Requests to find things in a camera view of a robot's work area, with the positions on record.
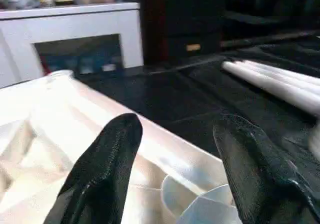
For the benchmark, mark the white plastic table top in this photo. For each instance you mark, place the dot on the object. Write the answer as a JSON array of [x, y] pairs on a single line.
[[62, 121]]

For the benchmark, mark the dark metal bar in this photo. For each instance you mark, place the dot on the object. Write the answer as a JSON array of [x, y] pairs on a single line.
[[262, 40]]

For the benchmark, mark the white sideboard cabinet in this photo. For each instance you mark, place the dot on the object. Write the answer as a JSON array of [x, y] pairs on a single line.
[[75, 21]]

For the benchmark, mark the black speaker with gold label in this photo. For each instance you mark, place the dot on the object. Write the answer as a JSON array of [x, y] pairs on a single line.
[[180, 21]]

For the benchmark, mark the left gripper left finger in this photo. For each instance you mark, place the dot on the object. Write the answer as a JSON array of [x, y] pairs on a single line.
[[100, 179]]

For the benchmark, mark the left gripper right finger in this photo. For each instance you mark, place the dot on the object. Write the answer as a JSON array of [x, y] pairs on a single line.
[[262, 179]]

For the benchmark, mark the black mat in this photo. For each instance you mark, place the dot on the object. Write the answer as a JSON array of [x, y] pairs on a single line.
[[175, 96]]

